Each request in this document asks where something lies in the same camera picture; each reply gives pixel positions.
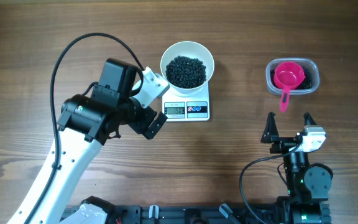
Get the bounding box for white digital kitchen scale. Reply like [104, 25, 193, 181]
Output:
[162, 75, 211, 122]

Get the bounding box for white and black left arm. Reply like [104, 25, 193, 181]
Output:
[9, 58, 170, 223]

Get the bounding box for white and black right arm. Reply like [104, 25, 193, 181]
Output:
[260, 112, 333, 223]

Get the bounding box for pink plastic measuring scoop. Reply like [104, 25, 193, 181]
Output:
[273, 62, 305, 113]

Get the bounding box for white bowl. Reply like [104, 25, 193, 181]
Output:
[160, 41, 215, 79]

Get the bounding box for black beans in container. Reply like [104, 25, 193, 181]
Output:
[270, 66, 312, 90]

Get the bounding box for black beans in bowl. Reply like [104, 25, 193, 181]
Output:
[165, 55, 206, 89]

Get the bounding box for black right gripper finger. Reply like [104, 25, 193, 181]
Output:
[303, 112, 316, 126]
[260, 112, 279, 144]

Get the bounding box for clear plastic container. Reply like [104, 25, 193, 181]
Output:
[265, 57, 320, 95]

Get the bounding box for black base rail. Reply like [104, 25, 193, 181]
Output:
[60, 203, 332, 224]

